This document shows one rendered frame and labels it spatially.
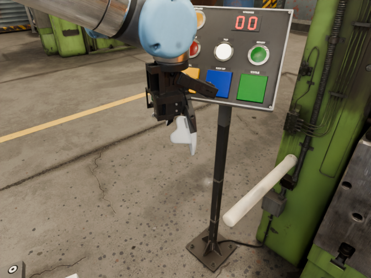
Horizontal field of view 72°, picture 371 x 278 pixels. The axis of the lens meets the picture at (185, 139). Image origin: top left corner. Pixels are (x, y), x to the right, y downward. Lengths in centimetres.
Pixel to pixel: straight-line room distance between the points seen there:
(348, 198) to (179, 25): 74
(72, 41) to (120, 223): 398
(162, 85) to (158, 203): 129
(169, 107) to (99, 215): 130
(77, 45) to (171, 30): 488
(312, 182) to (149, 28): 100
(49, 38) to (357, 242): 514
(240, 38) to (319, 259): 83
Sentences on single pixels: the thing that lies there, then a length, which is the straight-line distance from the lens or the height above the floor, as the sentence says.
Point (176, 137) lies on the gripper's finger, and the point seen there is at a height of 99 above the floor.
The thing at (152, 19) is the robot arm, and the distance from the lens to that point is 30.
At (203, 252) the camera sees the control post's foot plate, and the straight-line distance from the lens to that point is 149.
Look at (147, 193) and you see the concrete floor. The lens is 181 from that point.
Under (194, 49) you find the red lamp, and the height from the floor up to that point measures 109.
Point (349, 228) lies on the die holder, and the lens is 98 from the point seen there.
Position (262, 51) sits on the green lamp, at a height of 110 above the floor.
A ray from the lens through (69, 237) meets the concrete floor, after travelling 171.
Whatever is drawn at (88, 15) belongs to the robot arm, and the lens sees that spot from 31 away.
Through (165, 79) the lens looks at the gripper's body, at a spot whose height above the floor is 110.
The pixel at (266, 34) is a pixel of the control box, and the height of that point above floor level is 114.
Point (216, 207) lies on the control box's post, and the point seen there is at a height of 36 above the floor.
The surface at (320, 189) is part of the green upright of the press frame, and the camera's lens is 119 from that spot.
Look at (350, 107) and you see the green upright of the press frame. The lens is 100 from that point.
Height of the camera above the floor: 129
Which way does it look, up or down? 34 degrees down
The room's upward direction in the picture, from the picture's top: straight up
